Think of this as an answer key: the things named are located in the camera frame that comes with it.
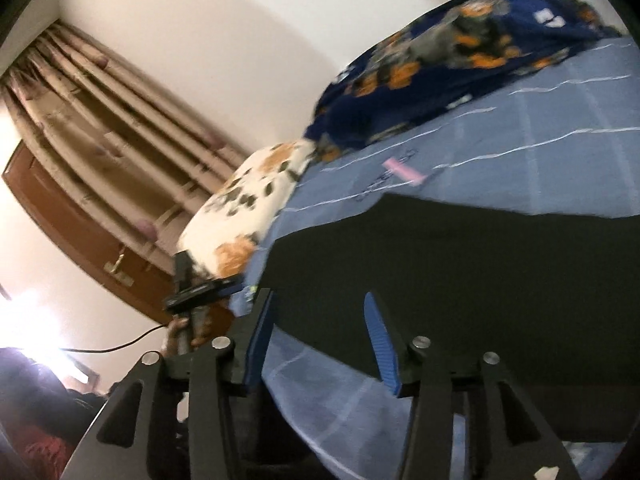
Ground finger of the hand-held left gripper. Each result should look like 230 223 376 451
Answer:
200 281 240 298

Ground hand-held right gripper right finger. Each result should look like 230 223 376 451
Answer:
364 291 582 480

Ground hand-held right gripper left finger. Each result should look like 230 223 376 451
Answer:
60 287 276 480

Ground black pants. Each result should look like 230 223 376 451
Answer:
262 194 640 445

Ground person's left hand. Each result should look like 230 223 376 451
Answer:
164 305 217 357

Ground white floral pillow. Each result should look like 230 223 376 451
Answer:
177 140 317 282

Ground brown wooden door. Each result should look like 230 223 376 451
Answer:
1 140 236 327

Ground beige patterned curtain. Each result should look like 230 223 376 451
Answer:
2 22 251 272

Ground person's body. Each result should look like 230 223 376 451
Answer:
0 345 113 480

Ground blue checked bed sheet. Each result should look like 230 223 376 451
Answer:
227 35 640 480

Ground navy dog-print blanket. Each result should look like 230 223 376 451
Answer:
304 0 629 163

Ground brass door handle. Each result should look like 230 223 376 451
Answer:
104 254 134 287

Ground black cable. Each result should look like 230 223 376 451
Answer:
60 322 170 354

